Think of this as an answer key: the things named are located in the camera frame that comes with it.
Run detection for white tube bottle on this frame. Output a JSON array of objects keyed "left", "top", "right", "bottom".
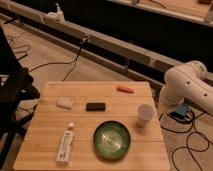
[{"left": 56, "top": 122, "right": 75, "bottom": 164}]

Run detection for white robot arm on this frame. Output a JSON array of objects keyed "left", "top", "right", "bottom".
[{"left": 158, "top": 61, "right": 213, "bottom": 114}]

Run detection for green ceramic bowl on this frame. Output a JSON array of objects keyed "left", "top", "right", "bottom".
[{"left": 93, "top": 120, "right": 131, "bottom": 160}]

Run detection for black rectangular block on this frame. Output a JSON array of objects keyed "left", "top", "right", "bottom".
[{"left": 86, "top": 103, "right": 106, "bottom": 111}]

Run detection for white plastic wrapped item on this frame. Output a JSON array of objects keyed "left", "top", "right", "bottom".
[{"left": 56, "top": 97, "right": 74, "bottom": 109}]

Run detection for translucent plastic cup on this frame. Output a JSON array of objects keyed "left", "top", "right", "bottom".
[{"left": 137, "top": 104, "right": 155, "bottom": 127}]

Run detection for blue box on floor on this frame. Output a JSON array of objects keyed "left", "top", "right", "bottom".
[{"left": 174, "top": 104, "right": 189, "bottom": 117}]

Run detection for black office chair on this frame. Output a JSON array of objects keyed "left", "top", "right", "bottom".
[{"left": 0, "top": 26, "right": 40, "bottom": 169}]

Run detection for black cable on floor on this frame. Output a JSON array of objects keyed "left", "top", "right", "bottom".
[{"left": 27, "top": 36, "right": 90, "bottom": 82}]

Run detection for black cables by robot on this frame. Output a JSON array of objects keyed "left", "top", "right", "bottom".
[{"left": 159, "top": 109, "right": 213, "bottom": 171}]

